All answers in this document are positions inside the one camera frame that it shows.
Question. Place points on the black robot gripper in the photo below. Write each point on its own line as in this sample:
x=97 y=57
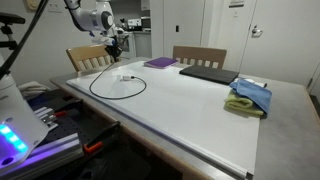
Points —
x=114 y=51

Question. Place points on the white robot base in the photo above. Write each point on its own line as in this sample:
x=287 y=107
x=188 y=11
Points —
x=20 y=129

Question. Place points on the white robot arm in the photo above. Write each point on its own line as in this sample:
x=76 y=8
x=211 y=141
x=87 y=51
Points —
x=99 y=23

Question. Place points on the wooden chair far right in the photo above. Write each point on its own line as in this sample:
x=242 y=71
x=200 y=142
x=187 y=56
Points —
x=88 y=57

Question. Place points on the wooden chair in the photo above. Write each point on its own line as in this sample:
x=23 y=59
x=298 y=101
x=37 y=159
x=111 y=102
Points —
x=202 y=56
x=88 y=57

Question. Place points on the purple notebook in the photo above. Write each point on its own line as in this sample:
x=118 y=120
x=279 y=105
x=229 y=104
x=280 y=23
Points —
x=160 y=63

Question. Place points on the orange black clamp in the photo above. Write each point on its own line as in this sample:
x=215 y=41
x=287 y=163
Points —
x=97 y=143

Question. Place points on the wooden chair far left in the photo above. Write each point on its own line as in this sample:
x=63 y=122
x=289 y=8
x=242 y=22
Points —
x=202 y=56

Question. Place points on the white whiteboard mat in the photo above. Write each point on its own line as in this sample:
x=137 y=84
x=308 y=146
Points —
x=188 y=110

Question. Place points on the yellow-green folded cloth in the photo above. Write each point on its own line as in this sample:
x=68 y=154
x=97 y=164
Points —
x=242 y=104

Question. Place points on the small white eraser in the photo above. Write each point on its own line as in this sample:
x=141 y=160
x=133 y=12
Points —
x=264 y=85

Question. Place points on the blue folded cloth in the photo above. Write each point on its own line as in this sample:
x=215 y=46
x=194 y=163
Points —
x=259 y=95

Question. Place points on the aluminium rail breadboard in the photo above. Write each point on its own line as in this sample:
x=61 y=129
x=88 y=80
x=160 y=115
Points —
x=62 y=145

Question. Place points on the white light switch plate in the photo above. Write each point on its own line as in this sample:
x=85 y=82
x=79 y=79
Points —
x=53 y=6

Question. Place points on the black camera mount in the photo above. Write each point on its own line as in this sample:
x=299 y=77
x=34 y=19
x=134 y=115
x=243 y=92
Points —
x=9 y=19

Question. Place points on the silver door handle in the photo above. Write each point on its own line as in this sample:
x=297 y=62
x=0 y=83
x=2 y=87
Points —
x=256 y=32

